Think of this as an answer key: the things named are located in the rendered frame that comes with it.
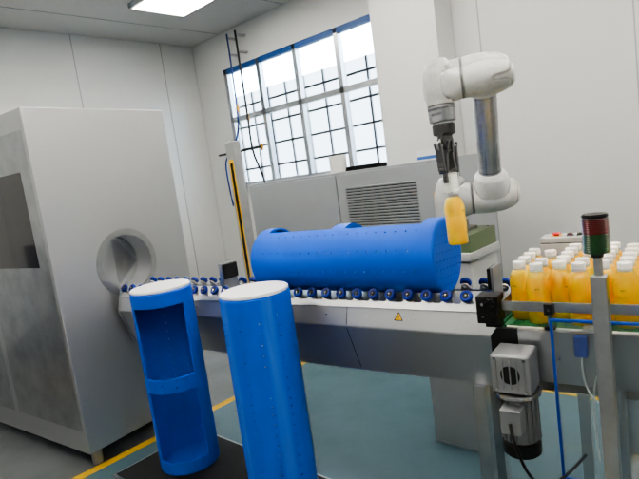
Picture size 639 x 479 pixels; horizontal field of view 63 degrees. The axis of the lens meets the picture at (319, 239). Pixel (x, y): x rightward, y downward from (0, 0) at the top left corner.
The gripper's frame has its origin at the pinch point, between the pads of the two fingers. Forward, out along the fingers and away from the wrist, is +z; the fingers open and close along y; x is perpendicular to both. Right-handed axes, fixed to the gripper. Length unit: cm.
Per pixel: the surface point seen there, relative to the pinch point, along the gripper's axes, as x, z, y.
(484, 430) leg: -2, 90, -5
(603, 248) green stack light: 49, 21, 22
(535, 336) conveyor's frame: 25, 50, 7
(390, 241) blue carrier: -26.3, 18.2, 1.7
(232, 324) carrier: -76, 41, 41
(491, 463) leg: -1, 102, -6
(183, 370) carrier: -150, 75, 19
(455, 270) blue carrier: -11.5, 33.3, -18.0
